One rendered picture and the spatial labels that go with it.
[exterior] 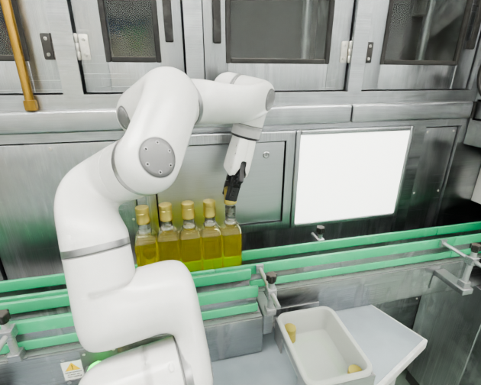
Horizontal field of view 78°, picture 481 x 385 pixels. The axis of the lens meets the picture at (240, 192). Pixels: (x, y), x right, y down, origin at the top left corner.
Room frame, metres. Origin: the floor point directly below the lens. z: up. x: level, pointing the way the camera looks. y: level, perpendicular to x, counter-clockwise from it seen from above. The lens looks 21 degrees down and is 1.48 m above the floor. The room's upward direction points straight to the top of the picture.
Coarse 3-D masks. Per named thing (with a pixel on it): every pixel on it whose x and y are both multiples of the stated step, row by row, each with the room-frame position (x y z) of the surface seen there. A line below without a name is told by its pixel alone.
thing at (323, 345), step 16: (288, 320) 0.67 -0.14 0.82; (304, 320) 0.68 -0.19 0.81; (320, 320) 0.69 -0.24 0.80; (336, 320) 0.65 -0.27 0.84; (288, 336) 0.59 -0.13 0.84; (304, 336) 0.66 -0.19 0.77; (320, 336) 0.66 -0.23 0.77; (336, 336) 0.63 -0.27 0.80; (352, 336) 0.59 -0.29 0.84; (304, 352) 0.60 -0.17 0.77; (320, 352) 0.60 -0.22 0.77; (336, 352) 0.60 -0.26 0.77; (352, 352) 0.56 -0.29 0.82; (304, 368) 0.56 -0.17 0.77; (320, 368) 0.56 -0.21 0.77; (336, 368) 0.56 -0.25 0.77; (368, 368) 0.50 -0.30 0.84; (320, 384) 0.46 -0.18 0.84
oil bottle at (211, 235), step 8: (216, 224) 0.75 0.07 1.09; (200, 232) 0.74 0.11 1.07; (208, 232) 0.72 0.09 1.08; (216, 232) 0.72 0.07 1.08; (208, 240) 0.72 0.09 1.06; (216, 240) 0.72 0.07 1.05; (208, 248) 0.72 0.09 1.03; (216, 248) 0.72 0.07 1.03; (208, 256) 0.72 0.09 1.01; (216, 256) 0.72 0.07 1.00; (208, 264) 0.72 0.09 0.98; (216, 264) 0.72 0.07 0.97
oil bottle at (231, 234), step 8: (224, 224) 0.75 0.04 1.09; (232, 224) 0.74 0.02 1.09; (224, 232) 0.73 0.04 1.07; (232, 232) 0.73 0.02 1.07; (240, 232) 0.74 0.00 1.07; (224, 240) 0.72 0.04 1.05; (232, 240) 0.73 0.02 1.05; (240, 240) 0.74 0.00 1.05; (224, 248) 0.72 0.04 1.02; (232, 248) 0.73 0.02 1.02; (240, 248) 0.74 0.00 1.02; (224, 256) 0.72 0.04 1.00; (232, 256) 0.73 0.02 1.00; (240, 256) 0.74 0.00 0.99; (224, 264) 0.72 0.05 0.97; (232, 264) 0.73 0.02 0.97; (240, 264) 0.74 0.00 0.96
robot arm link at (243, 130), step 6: (234, 126) 0.75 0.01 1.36; (240, 126) 0.73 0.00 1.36; (246, 126) 0.73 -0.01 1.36; (234, 132) 0.74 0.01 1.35; (240, 132) 0.73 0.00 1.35; (246, 132) 0.73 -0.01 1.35; (252, 132) 0.73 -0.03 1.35; (258, 132) 0.74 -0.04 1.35; (252, 138) 0.73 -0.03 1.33; (258, 138) 0.75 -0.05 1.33
